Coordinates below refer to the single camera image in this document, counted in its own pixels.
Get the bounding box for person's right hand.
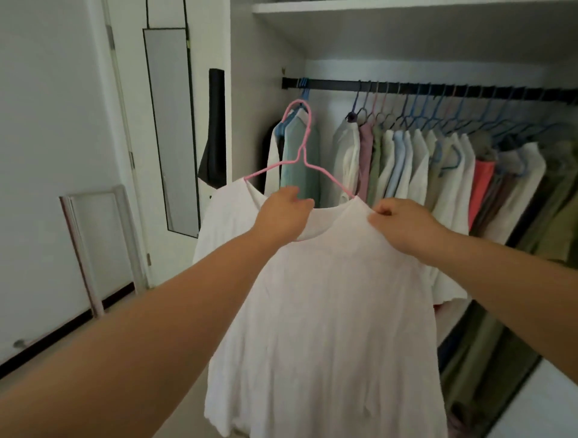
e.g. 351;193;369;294
368;197;448;267

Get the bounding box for person's left hand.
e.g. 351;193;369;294
250;185;315;247

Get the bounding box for clothes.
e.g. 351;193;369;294
264;108;322;208

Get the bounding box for green shorts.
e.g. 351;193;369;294
366;127;385;206

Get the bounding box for white floral blouse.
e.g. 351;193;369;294
327;118;362;206

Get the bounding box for beige plastic hanger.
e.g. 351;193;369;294
390;83;409;131
469;86;491;136
381;82;398;129

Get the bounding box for mauve grey plastic hanger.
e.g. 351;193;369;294
363;82;378;125

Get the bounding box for white wardrobe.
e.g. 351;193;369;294
230;0;578;438

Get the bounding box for person's left forearm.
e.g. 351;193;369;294
0;234;276;438

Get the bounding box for person's right forearm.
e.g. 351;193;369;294
424;230;578;384

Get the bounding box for grey framed panel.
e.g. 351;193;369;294
59;185;149;319

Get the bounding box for white room door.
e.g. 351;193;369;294
102;0;232;288

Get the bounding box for tall wall mirror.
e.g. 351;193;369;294
143;28;200;239

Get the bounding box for black clothes rail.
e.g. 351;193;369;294
282;77;578;105

